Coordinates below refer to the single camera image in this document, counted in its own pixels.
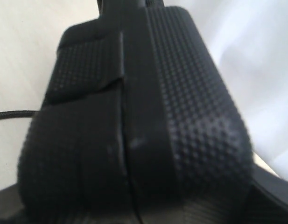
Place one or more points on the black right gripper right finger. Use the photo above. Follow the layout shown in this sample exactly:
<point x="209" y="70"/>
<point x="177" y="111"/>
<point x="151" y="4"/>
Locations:
<point x="266" y="195"/>

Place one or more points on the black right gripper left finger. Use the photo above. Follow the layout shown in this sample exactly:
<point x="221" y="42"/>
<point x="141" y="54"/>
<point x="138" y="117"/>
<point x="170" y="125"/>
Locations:
<point x="12" y="210"/>

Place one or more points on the black plastic carrying case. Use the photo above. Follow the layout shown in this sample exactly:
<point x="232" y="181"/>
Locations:
<point x="136" y="126"/>

